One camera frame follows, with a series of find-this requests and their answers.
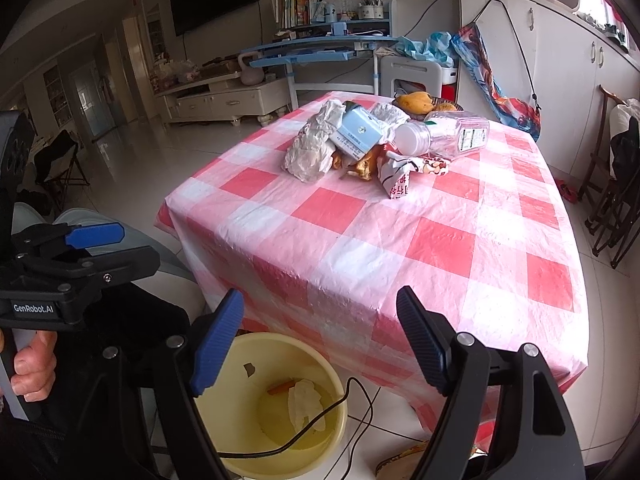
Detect yellow plastic bucket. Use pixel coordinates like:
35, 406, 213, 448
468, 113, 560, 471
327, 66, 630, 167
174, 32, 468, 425
192, 332, 348, 478

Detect black hanging strap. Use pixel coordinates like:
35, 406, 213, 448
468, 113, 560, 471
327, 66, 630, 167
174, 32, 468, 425
472, 0, 543, 113

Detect black jacket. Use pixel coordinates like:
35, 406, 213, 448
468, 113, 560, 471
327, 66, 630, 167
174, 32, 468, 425
610, 127, 640, 181

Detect white television cabinet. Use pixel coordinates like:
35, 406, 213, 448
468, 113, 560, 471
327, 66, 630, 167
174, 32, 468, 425
154, 71, 292, 127

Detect colourful printed bag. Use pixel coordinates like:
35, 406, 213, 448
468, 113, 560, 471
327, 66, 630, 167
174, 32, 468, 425
452, 22, 542, 142

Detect fruit basket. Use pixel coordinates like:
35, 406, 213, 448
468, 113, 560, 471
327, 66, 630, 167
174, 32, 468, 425
391, 92, 466, 122

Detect yellow mango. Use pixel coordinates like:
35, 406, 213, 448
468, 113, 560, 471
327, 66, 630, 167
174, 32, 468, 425
397, 91, 435, 115

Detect red and white snack wrapper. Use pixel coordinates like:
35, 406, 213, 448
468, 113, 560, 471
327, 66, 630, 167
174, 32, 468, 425
375, 152, 451, 201

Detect patterned slipper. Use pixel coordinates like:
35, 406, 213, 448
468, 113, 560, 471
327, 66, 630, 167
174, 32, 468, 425
375, 440, 433, 477

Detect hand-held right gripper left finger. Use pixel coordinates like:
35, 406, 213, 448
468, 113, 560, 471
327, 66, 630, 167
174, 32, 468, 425
75, 287, 246, 480

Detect white plastic bag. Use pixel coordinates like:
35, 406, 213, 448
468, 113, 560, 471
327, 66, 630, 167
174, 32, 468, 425
284, 99, 346, 182
370, 102, 411, 141

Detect clear plastic bags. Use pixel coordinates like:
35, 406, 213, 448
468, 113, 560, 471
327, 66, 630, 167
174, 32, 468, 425
150, 57, 198, 86

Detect white plastic stool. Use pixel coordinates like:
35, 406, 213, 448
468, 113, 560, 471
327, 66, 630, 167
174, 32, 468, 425
379, 55, 443, 98

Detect wooden chair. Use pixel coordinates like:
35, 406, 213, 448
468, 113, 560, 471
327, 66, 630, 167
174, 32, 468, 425
577, 85, 640, 271

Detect clear plastic jar white lid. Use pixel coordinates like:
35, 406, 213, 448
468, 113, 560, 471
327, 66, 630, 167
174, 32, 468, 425
394, 111, 490, 160

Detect blue desk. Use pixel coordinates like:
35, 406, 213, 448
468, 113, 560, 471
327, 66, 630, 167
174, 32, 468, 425
240, 0, 401, 111

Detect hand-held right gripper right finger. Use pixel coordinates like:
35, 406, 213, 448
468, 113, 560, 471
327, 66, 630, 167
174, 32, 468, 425
396, 285, 586, 480

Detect blue and white box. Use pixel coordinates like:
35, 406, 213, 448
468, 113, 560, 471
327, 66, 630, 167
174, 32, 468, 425
328, 109, 386, 158

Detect red container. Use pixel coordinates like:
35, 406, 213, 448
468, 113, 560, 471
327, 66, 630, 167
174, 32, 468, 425
440, 67, 458, 103

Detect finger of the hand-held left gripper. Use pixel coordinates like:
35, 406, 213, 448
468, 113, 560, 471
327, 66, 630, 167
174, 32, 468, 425
12, 223, 126, 261
55, 246, 161, 286

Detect blue plastic bag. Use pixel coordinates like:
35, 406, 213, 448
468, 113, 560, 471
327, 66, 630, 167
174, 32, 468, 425
395, 31, 458, 68

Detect black folding chair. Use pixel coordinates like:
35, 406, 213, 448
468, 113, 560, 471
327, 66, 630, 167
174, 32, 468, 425
32, 129, 91, 211

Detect pink kettlebell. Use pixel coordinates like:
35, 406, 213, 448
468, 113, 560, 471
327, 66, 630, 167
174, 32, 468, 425
237, 54, 266, 86

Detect row of books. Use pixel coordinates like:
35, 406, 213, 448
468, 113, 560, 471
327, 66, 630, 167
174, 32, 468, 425
270, 0, 311, 30

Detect black cable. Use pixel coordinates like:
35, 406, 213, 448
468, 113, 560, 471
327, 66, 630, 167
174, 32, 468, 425
217, 376, 376, 480

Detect red checked tablecloth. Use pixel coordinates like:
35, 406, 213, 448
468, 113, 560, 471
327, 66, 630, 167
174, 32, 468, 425
155, 91, 588, 456

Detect person's left hand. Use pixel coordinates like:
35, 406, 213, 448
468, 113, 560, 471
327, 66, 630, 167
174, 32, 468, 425
14, 332, 58, 403

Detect white crumpled tissue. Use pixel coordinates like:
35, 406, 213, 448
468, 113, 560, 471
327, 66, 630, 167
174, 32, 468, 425
287, 379, 328, 433

